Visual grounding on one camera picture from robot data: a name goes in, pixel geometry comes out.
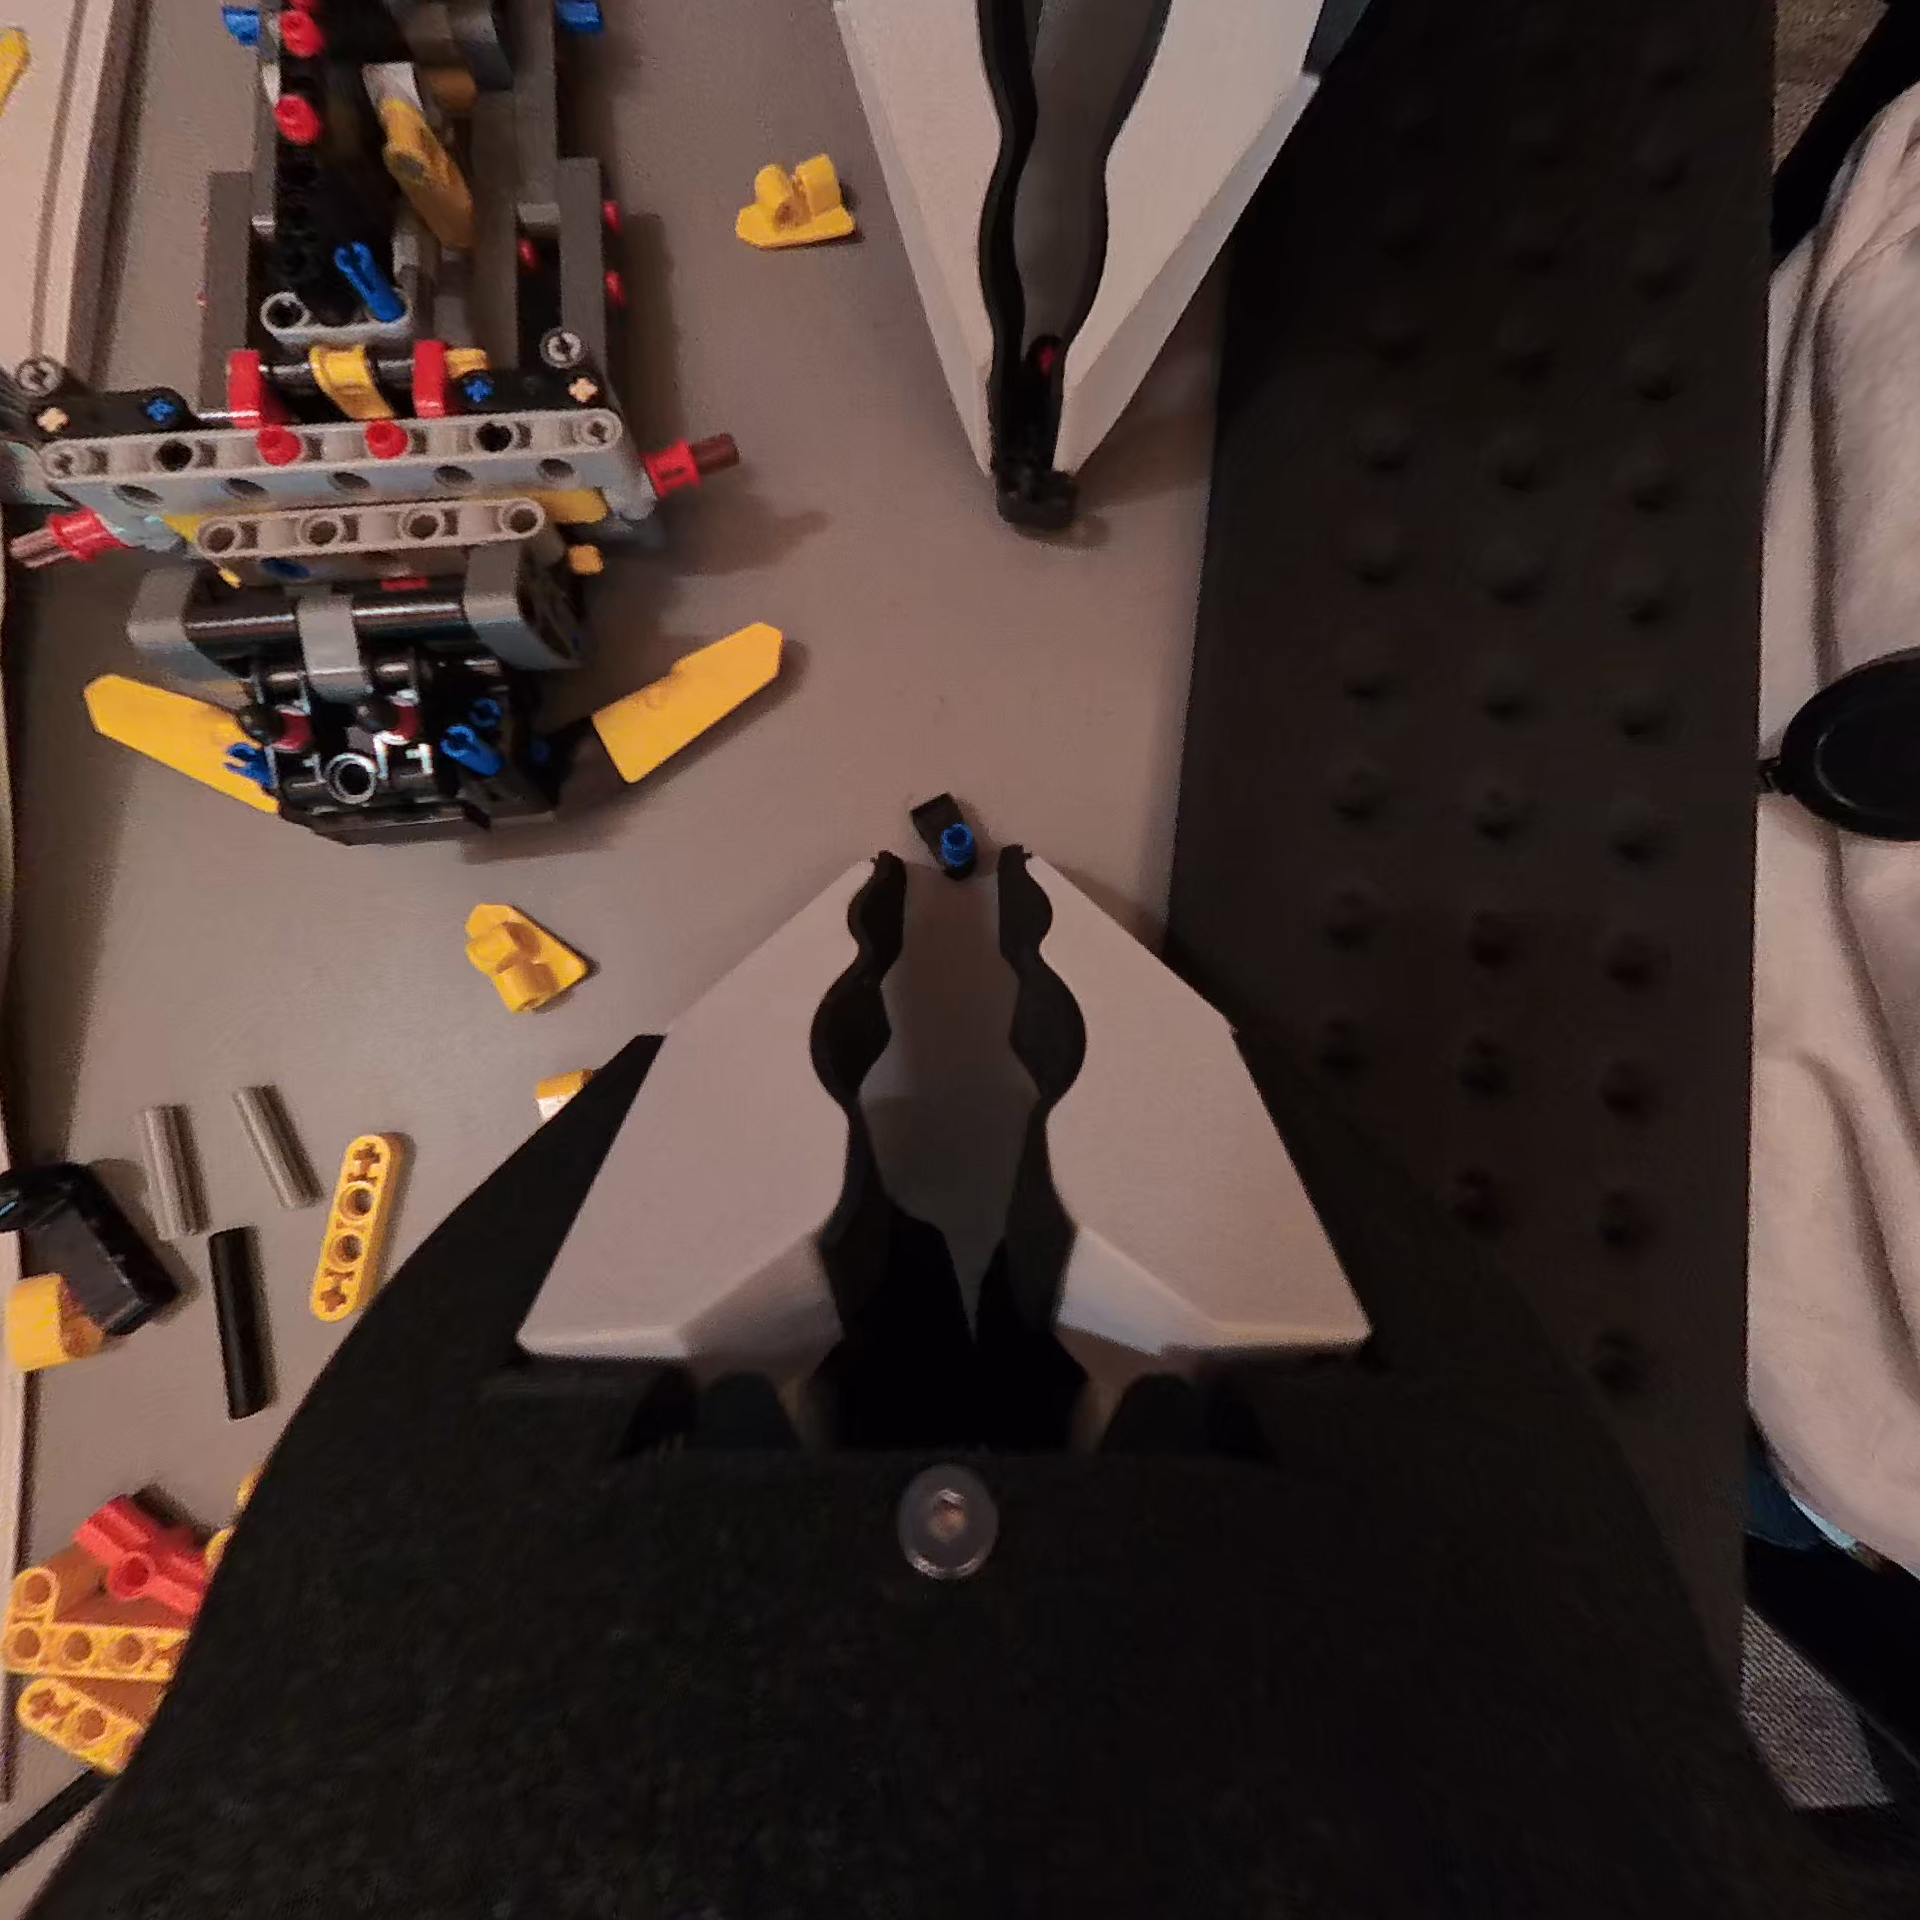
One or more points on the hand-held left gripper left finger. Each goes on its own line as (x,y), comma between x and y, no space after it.
(721,1185)

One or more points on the lego car chassis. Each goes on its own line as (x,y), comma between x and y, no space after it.
(331,450)

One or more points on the black angled lego piece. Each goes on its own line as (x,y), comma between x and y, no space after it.
(100,1236)

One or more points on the black lego beam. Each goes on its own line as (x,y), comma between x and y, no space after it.
(1037,480)

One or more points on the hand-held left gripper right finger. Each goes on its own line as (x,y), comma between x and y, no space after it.
(1201,1185)

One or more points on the yellow lego pin connector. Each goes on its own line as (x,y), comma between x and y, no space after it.
(44,1323)

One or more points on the yellow lego beam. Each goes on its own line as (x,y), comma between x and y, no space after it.
(358,1228)

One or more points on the grey lego tube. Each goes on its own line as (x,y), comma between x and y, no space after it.
(277,1148)
(171,1162)

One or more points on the small yellow lego piece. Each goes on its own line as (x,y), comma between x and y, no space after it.
(564,1094)
(797,202)

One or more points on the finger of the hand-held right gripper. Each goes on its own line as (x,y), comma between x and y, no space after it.
(1201,135)
(923,180)

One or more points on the black lego axle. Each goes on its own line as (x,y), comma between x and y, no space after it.
(237,1319)

